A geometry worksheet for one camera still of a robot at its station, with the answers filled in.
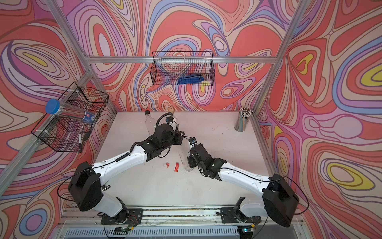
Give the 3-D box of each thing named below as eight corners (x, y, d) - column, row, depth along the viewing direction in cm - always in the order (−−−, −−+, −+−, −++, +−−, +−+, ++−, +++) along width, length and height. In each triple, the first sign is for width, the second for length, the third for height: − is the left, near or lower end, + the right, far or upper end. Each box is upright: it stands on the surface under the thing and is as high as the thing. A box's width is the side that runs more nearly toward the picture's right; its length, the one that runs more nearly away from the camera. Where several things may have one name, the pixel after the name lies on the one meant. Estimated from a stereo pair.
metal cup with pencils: (235, 132, 110) (242, 114, 95) (233, 125, 115) (239, 106, 100) (245, 132, 110) (253, 114, 95) (243, 125, 115) (250, 106, 100)
